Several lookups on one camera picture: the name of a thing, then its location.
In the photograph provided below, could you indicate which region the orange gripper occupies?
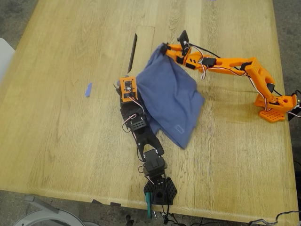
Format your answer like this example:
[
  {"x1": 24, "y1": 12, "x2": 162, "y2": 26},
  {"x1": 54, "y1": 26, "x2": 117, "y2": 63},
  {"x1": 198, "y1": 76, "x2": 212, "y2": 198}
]
[{"x1": 161, "y1": 43, "x2": 208, "y2": 71}]

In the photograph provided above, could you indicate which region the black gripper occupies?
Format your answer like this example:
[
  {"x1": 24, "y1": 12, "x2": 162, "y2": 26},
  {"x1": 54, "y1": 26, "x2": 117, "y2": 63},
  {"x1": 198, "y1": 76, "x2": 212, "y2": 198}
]
[{"x1": 113, "y1": 81, "x2": 146, "y2": 119}]

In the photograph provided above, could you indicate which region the blue printed T-shirt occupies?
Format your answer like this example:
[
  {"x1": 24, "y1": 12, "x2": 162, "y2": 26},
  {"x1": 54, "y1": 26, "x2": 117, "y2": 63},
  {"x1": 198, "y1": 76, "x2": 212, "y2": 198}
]
[{"x1": 135, "y1": 44, "x2": 206, "y2": 149}]

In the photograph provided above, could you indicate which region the blue tape strip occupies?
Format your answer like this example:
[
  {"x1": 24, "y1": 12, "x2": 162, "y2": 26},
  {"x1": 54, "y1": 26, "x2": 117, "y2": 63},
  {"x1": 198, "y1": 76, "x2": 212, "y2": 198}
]
[{"x1": 84, "y1": 81, "x2": 93, "y2": 98}]

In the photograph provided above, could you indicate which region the green table clamp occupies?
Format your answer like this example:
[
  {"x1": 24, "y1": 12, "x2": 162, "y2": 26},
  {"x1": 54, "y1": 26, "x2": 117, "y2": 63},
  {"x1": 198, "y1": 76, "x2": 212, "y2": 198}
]
[{"x1": 145, "y1": 192, "x2": 153, "y2": 218}]

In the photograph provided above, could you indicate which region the orange camera mount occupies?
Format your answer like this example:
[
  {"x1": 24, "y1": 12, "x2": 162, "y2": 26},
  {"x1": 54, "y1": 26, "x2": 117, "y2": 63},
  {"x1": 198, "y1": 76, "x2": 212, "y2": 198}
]
[{"x1": 119, "y1": 76, "x2": 139, "y2": 104}]

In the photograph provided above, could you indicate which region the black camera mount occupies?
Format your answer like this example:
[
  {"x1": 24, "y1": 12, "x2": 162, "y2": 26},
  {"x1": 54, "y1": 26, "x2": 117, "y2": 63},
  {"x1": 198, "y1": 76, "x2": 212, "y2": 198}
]
[{"x1": 177, "y1": 30, "x2": 191, "y2": 57}]

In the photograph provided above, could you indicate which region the long black camera cable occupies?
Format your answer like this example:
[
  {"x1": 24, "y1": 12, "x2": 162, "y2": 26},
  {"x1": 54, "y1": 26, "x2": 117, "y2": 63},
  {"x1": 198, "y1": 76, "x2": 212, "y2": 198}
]
[{"x1": 161, "y1": 173, "x2": 179, "y2": 226}]

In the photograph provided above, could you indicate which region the black floor cable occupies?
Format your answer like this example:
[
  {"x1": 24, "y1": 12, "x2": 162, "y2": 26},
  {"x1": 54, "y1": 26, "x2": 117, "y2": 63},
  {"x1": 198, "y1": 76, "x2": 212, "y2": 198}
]
[{"x1": 248, "y1": 210, "x2": 301, "y2": 226}]

